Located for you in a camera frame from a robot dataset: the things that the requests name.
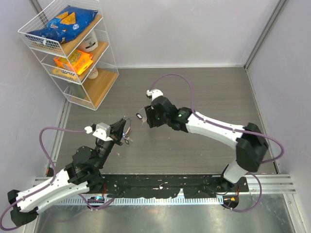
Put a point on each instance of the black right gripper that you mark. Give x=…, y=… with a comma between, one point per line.
x=150, y=112

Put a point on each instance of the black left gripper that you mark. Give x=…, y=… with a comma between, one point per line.
x=117, y=135

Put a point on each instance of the bunch of silver keys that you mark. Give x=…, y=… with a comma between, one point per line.
x=127, y=140

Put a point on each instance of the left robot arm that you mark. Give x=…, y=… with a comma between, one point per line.
x=82, y=175

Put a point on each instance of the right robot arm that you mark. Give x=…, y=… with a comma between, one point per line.
x=249, y=145

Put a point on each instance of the white paper cup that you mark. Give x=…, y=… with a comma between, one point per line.
x=93, y=73

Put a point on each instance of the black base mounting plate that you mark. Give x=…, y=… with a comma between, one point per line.
x=163, y=186

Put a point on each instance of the orange snack box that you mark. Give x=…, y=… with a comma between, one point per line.
x=78, y=61

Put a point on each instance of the yellow blue snack box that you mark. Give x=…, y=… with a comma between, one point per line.
x=64, y=73

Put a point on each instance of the white jar with label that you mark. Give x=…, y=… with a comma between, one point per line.
x=90, y=42

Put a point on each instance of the blue chips bag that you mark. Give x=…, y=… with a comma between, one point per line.
x=66, y=26

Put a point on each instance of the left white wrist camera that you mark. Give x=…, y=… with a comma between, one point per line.
x=102, y=132

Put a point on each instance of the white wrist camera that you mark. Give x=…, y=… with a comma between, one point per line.
x=153, y=94
x=102, y=132

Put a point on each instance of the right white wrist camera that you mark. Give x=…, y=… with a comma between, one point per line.
x=153, y=94

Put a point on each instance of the white slotted cable duct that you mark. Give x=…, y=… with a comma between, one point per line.
x=179, y=200

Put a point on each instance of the white wire shelf rack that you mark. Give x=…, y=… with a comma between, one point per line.
x=82, y=91

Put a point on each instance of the aluminium corner frame post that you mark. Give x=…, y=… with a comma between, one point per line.
x=278, y=9

